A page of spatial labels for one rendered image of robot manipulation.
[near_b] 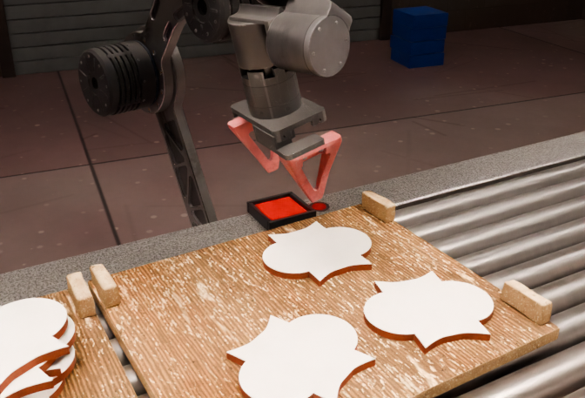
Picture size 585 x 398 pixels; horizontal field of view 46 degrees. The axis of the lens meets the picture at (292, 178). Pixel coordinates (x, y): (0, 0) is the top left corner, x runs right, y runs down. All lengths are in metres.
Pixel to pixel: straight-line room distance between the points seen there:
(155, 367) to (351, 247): 0.30
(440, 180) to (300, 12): 0.56
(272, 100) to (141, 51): 1.13
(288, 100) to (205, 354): 0.27
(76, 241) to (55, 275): 2.00
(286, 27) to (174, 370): 0.35
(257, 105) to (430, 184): 0.48
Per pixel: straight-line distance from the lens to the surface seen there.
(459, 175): 1.17
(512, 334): 0.77
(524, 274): 0.91
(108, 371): 0.71
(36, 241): 2.97
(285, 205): 1.01
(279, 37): 0.65
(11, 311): 0.72
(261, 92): 0.71
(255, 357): 0.69
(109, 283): 0.79
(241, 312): 0.77
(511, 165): 1.24
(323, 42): 0.64
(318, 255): 0.85
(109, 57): 1.77
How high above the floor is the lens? 1.38
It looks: 25 degrees down
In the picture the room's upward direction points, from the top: straight up
